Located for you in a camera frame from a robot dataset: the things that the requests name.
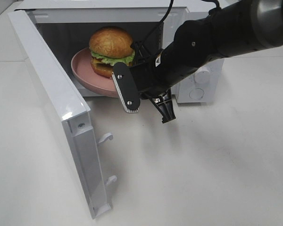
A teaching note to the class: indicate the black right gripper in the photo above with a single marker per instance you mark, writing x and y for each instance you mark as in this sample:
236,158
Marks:
149,78

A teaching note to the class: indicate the burger with lettuce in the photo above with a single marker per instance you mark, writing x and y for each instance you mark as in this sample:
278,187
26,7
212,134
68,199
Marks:
108,46

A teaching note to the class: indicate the pink round plate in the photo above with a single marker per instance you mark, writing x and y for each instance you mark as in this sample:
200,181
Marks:
85,73

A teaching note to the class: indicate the lower white timer knob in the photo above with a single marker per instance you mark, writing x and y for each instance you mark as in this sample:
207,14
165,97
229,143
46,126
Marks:
202,75

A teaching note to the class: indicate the white microwave oven body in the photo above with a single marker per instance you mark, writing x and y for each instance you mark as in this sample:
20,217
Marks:
51,32

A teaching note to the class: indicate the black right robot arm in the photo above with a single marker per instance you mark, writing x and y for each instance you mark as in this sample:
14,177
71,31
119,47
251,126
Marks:
244,27

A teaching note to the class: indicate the round white door button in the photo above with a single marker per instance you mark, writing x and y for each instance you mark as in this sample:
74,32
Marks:
196,94

